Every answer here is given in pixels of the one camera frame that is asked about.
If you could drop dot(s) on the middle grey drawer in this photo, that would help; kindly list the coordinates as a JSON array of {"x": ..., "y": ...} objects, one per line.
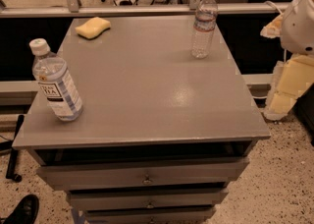
[{"x": 148, "y": 199}]

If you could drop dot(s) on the bottom grey drawer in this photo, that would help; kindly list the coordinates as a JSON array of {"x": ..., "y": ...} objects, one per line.
[{"x": 151, "y": 216}]

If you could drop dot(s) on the yellow foam blocks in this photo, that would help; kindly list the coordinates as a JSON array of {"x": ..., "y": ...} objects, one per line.
[{"x": 289, "y": 82}]

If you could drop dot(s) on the grey drawer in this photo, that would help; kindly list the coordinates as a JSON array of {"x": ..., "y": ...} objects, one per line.
[
  {"x": 148, "y": 199},
  {"x": 142, "y": 174},
  {"x": 151, "y": 216}
]

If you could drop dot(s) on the top grey drawer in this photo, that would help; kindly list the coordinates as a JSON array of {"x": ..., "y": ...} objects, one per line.
[{"x": 142, "y": 174}]

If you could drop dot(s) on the labelled tea bottle white cap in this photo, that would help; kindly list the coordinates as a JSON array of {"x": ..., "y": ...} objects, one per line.
[{"x": 56, "y": 83}]

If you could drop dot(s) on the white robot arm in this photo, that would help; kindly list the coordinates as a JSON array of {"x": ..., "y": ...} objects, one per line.
[{"x": 297, "y": 32}]

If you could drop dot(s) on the black shoe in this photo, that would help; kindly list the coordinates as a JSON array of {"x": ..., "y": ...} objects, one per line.
[{"x": 25, "y": 212}]

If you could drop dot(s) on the black bar on floor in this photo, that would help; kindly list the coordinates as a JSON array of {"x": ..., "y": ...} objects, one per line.
[{"x": 11, "y": 174}]

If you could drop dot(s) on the clear plastic water bottle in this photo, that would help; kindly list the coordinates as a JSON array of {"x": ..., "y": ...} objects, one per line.
[{"x": 203, "y": 28}]

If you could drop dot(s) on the grey drawer cabinet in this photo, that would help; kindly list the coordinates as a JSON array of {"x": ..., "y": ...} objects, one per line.
[{"x": 145, "y": 98}]

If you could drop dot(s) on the yellow sponge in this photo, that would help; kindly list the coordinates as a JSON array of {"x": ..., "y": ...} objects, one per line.
[{"x": 93, "y": 27}]

